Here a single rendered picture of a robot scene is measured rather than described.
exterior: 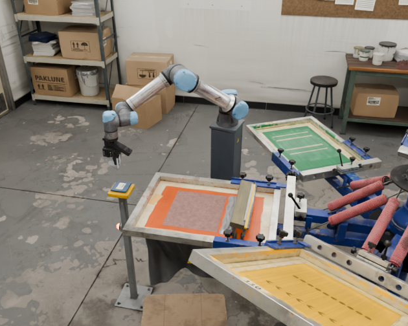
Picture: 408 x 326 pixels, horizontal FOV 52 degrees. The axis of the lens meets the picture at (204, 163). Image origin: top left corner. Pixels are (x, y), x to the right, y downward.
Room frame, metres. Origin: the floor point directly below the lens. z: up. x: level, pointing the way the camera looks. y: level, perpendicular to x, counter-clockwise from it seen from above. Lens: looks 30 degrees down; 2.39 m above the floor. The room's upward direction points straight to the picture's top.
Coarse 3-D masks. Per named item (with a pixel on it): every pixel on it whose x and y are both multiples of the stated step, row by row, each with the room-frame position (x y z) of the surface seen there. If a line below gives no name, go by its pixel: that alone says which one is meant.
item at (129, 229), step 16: (160, 176) 2.24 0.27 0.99; (176, 176) 2.24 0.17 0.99; (144, 192) 2.06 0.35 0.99; (272, 192) 2.10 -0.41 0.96; (144, 208) 1.94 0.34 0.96; (272, 208) 1.90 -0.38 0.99; (128, 224) 1.75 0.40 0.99; (272, 224) 1.75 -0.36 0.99; (160, 240) 1.67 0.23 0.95; (176, 240) 1.66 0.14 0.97; (192, 240) 1.64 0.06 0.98; (208, 240) 1.63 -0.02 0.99
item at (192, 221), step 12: (156, 204) 1.98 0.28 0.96; (156, 216) 1.87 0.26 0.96; (168, 216) 1.87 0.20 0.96; (180, 216) 1.87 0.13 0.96; (192, 216) 1.87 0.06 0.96; (204, 216) 1.87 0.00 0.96; (216, 216) 1.87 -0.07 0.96; (168, 228) 1.77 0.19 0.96; (180, 228) 1.77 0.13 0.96; (192, 228) 1.76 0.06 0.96; (204, 228) 1.76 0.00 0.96; (216, 228) 1.76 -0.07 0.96; (252, 228) 1.77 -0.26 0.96; (252, 240) 1.67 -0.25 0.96
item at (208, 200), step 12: (168, 192) 2.11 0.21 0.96; (180, 192) 2.11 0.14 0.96; (192, 192) 2.11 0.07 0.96; (204, 192) 2.11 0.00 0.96; (216, 192) 2.11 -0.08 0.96; (168, 204) 1.98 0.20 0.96; (180, 204) 1.98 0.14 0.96; (192, 204) 1.98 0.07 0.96; (204, 204) 1.98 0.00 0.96; (216, 204) 1.98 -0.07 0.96; (252, 216) 1.87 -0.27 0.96
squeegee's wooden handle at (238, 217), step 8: (240, 184) 2.03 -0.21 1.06; (248, 184) 2.04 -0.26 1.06; (240, 192) 1.95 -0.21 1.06; (248, 192) 1.96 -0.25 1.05; (240, 200) 1.88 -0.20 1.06; (240, 208) 1.81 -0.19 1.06; (232, 216) 1.73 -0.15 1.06; (240, 216) 1.74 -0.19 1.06; (232, 224) 1.68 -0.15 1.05; (240, 224) 1.68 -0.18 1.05
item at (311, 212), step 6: (312, 210) 1.81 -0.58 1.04; (318, 210) 1.81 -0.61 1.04; (324, 210) 1.81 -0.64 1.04; (294, 216) 1.79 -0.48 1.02; (306, 216) 1.78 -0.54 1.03; (312, 216) 1.77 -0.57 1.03; (318, 216) 1.76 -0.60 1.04; (324, 216) 1.76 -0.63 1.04; (312, 222) 1.77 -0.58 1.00; (318, 222) 1.76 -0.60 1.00; (324, 222) 1.76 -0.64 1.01
